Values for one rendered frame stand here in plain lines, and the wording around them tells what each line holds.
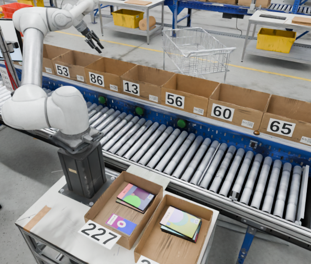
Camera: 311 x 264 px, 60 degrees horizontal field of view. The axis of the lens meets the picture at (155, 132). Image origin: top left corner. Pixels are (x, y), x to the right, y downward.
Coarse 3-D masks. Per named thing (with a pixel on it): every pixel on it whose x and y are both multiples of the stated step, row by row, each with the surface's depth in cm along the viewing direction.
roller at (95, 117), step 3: (105, 108) 243; (99, 111) 239; (102, 111) 239; (105, 111) 242; (96, 114) 235; (99, 114) 236; (102, 114) 238; (93, 117) 231; (96, 117) 233; (90, 120) 228; (93, 120) 230; (90, 123) 227
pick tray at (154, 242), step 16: (160, 208) 150; (192, 208) 149; (208, 224) 136; (144, 240) 136; (160, 240) 139; (176, 240) 139; (144, 256) 123; (160, 256) 132; (176, 256) 132; (192, 256) 133
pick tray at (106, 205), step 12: (120, 180) 167; (132, 180) 168; (144, 180) 162; (108, 192) 158; (156, 192) 163; (96, 204) 149; (108, 204) 158; (120, 204) 157; (156, 204) 154; (84, 216) 141; (96, 216) 151; (108, 216) 151; (120, 216) 151; (132, 216) 151; (144, 216) 140; (108, 228) 145; (120, 240) 135; (132, 240) 136
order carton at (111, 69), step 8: (96, 64) 256; (104, 64) 266; (112, 64) 261; (120, 64) 256; (128, 64) 252; (136, 64) 247; (88, 72) 241; (96, 72) 237; (104, 72) 270; (112, 72) 267; (120, 72) 262; (88, 80) 247; (104, 80) 237; (112, 80) 233; (104, 88) 243; (120, 88) 233
